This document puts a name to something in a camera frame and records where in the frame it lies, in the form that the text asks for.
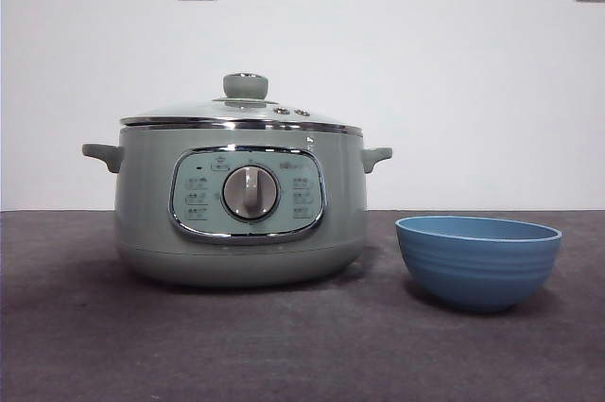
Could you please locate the glass lid with green knob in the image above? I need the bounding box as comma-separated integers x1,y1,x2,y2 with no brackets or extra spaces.
117,72,365,134

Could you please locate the blue ribbed bowl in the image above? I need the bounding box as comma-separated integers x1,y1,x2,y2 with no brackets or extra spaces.
395,215,563,313

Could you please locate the green electric steamer pot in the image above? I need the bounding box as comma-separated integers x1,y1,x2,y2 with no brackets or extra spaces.
80,127,393,287

